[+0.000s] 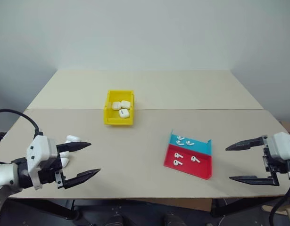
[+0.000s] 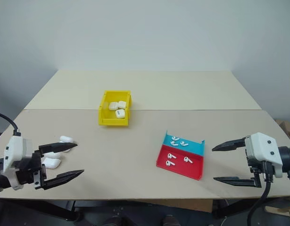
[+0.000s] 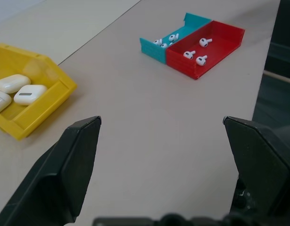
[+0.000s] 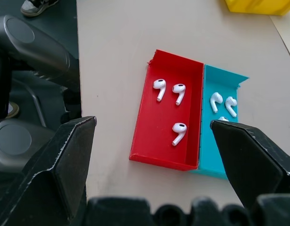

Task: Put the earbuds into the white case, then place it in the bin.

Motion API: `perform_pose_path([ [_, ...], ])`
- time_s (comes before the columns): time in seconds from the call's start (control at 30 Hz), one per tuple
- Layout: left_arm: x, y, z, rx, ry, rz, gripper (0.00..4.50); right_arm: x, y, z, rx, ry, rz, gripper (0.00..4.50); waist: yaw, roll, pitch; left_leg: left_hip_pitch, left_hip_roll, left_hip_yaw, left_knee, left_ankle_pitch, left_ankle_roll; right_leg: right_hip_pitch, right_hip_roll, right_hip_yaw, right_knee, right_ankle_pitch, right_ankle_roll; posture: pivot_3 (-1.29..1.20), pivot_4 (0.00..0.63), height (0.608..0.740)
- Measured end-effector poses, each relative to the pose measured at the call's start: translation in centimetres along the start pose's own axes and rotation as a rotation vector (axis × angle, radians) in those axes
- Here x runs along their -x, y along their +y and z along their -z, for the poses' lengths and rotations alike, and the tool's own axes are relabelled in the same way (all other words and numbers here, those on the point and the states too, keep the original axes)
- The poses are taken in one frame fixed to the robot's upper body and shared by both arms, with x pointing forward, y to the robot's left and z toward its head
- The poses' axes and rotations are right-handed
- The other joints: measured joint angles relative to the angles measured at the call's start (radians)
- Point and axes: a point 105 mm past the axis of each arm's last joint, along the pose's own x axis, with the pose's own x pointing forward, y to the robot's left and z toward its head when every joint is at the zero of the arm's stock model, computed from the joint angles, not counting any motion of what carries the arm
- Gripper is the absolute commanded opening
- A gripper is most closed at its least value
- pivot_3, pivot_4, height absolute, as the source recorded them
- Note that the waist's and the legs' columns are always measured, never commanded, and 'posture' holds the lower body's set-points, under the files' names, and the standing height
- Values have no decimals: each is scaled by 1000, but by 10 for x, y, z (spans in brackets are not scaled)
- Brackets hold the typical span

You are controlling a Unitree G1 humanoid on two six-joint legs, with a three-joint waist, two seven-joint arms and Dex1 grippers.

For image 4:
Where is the red plastic tray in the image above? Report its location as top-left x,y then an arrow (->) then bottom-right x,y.
129,49 -> 205,170

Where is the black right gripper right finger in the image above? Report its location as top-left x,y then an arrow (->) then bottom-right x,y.
210,120 -> 290,210

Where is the grey sneaker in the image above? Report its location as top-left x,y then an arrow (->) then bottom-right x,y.
20,0 -> 60,17

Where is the yellow plastic box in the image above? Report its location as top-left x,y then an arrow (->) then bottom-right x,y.
224,0 -> 290,16

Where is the blue plastic tray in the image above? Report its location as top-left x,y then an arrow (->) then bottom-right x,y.
189,64 -> 250,181

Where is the dark grey robot leg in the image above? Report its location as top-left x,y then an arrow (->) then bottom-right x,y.
0,15 -> 80,94

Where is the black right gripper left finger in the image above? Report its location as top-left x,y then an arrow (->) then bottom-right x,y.
0,115 -> 98,226

